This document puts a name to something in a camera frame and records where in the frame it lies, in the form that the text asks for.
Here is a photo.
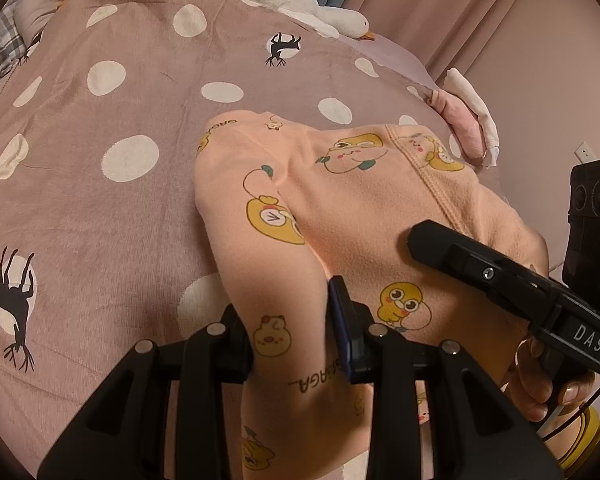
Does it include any peach cartoon print shirt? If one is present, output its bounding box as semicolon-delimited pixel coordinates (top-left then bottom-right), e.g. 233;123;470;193
195;110;548;479

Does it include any person's right hand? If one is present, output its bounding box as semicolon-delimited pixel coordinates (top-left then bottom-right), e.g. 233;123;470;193
503;337;595;422

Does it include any mauve polka dot bedspread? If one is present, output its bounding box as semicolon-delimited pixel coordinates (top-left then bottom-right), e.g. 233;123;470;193
0;0;451;473

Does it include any pink curtain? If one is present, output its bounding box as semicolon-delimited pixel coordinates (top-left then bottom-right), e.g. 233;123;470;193
344;0;516;79

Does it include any plaid grey blanket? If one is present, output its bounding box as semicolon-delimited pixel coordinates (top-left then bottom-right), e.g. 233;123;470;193
0;0;26;80

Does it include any black tracking camera box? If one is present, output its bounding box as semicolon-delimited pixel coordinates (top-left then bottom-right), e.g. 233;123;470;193
562;160;600;311

